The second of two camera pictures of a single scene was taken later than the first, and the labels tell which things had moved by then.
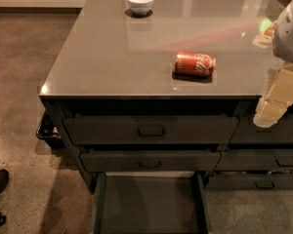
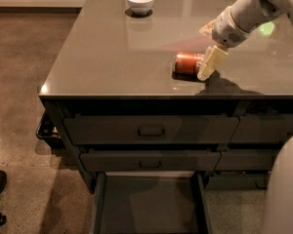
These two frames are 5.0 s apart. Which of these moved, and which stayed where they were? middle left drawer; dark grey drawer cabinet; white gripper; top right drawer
Moved: white gripper
Stayed: top right drawer; middle left drawer; dark grey drawer cabinet
